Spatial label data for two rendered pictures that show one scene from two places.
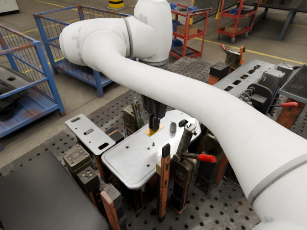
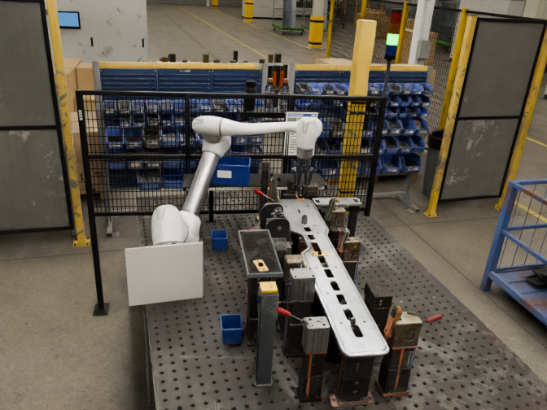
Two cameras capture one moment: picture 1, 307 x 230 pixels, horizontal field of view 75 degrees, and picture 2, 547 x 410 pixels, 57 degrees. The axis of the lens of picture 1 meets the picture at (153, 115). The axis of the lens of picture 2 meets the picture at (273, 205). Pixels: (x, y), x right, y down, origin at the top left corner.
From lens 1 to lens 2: 2.97 m
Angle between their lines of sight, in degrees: 97
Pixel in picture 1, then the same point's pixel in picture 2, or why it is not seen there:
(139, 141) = (308, 210)
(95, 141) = (325, 200)
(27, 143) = (486, 307)
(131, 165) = (291, 202)
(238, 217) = (230, 275)
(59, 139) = (386, 238)
